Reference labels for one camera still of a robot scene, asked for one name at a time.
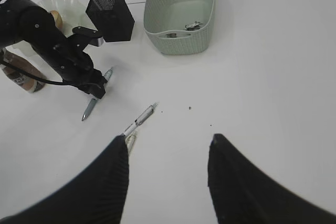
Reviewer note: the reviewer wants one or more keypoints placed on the pale green plastic basket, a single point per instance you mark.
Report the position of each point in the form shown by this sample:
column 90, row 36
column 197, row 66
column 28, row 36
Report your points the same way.
column 162, row 17

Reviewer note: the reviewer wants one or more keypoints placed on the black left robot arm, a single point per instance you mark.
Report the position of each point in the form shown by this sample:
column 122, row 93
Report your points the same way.
column 23, row 20

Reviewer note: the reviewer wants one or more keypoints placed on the small paper scrap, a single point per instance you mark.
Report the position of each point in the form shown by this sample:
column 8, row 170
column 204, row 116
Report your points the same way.
column 171, row 35

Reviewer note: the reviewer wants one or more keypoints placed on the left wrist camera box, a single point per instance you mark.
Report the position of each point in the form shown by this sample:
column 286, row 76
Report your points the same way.
column 85, row 36

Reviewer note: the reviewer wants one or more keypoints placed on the brown coffee drink bottle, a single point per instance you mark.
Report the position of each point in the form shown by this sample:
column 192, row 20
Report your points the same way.
column 27, row 83

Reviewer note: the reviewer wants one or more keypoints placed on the white grey ballpoint pen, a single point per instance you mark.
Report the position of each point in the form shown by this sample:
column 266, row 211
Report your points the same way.
column 140, row 119

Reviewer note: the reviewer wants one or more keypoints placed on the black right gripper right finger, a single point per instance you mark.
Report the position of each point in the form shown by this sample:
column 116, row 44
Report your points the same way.
column 242, row 193

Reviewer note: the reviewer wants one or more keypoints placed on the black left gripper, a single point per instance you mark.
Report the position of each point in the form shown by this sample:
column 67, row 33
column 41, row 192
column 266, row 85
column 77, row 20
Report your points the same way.
column 73, row 65

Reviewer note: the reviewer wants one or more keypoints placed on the green white ballpoint pen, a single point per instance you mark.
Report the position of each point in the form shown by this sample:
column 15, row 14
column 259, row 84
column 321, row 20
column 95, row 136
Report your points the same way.
column 130, row 141

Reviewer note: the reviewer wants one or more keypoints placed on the large paper scrap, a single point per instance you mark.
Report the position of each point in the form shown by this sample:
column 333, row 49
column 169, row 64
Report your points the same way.
column 196, row 25

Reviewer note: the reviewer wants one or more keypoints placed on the wavy pale green glass plate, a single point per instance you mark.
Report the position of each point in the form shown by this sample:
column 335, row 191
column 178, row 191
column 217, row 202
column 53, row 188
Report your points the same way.
column 72, row 13

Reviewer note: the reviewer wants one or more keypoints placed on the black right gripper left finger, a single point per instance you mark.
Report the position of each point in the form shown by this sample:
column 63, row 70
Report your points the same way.
column 96, row 195

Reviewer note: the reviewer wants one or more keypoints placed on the blue grey ballpoint pen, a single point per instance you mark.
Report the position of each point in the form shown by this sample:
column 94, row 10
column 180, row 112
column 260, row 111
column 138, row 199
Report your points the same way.
column 96, row 97

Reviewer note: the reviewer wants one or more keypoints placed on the black mesh pen holder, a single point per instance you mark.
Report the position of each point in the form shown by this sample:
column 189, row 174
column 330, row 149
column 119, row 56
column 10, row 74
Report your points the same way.
column 112, row 18

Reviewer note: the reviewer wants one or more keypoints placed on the oval golden bread roll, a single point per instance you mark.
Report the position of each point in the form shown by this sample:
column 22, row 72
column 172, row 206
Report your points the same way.
column 57, row 18

